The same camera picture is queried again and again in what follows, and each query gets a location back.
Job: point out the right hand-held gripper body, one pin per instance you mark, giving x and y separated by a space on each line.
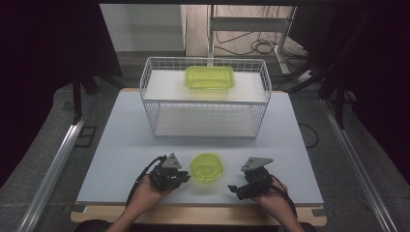
259 180

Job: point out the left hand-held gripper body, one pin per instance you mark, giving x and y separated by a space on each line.
166 177

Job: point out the round green plastic container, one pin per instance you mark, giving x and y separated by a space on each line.
206 168

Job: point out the rectangular green plastic container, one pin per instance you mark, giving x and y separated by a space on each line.
209 78

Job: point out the person's left hand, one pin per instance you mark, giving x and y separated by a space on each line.
148 196

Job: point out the person's right hand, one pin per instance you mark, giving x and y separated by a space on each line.
278 203

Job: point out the black metal stand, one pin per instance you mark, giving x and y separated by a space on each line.
339 100
77 96

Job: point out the white power strip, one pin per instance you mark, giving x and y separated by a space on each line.
304 75

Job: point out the dark curtain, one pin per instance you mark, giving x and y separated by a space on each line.
380 80
42 64

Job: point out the aluminium rail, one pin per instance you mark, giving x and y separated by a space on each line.
357 167
54 167

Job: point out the white metal desk frame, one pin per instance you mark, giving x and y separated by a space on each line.
248 23

